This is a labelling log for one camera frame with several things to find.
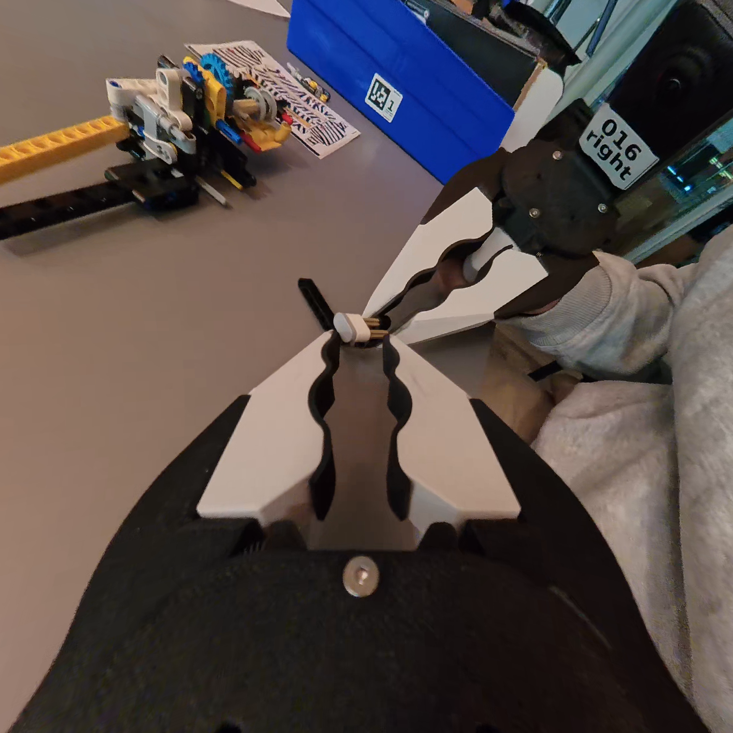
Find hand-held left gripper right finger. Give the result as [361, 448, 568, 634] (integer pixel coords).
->
[379, 334, 523, 526]

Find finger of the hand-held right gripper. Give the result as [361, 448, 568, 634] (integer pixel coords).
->
[361, 186, 496, 321]
[392, 247, 552, 346]

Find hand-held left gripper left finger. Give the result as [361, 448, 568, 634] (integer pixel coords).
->
[195, 330, 340, 526]

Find white lego connector tan pins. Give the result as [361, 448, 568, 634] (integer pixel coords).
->
[332, 311, 391, 348]

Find black lego beam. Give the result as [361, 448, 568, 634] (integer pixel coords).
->
[297, 276, 337, 334]

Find person's right forearm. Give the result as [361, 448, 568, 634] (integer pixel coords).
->
[497, 251, 691, 386]

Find lego technic model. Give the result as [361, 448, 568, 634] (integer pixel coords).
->
[0, 53, 294, 242]

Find person's right hand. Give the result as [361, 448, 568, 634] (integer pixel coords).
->
[432, 255, 479, 302]

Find tan pants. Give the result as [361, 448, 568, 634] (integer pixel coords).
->
[480, 325, 575, 443]

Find cardboard box white flap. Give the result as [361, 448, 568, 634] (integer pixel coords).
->
[401, 0, 582, 154]

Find striped sticker sheet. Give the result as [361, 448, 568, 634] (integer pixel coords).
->
[184, 39, 363, 161]

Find blue storage bin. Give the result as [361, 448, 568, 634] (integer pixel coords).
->
[285, 0, 517, 185]

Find person in grey hoodie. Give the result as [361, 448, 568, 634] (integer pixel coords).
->
[531, 228, 733, 733]

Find white paper sheet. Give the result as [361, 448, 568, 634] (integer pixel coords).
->
[225, 0, 294, 19]

